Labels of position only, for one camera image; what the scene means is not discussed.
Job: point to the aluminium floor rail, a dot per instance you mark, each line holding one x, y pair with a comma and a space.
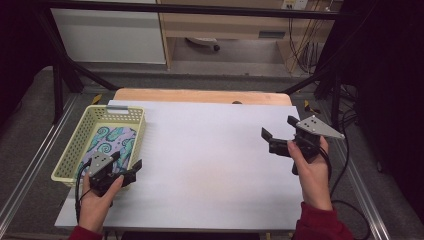
30, 166
361, 186

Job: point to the white cabinet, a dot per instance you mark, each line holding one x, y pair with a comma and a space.
106, 36

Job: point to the wooden table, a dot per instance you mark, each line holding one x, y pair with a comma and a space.
200, 96

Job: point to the black horizontal frame bar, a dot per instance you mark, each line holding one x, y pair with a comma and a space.
200, 9

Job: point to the white power strip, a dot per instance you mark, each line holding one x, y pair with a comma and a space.
295, 4

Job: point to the white table mat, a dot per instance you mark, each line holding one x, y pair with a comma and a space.
206, 166

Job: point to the pale yellow perforated plastic basket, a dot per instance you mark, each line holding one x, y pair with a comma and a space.
71, 146

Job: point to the person's right hand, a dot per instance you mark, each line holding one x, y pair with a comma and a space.
313, 186

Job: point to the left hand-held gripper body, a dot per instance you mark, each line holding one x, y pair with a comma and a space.
100, 163

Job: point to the light wooden desk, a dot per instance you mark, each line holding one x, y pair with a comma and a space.
226, 25

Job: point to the purple seahorse print cloth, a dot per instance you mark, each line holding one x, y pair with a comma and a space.
113, 140

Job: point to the office chair base with caster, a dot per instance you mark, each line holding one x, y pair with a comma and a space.
205, 41

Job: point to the yellow and black tape piece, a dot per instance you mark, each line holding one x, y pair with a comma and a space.
310, 107
97, 99

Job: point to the person's left hand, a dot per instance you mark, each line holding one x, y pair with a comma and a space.
95, 206

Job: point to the black diagonal frame strut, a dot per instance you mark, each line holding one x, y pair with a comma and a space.
308, 83
80, 71

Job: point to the black upright frame post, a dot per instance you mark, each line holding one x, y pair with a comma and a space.
57, 96
336, 100

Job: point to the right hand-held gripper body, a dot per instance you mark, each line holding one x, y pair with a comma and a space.
315, 128

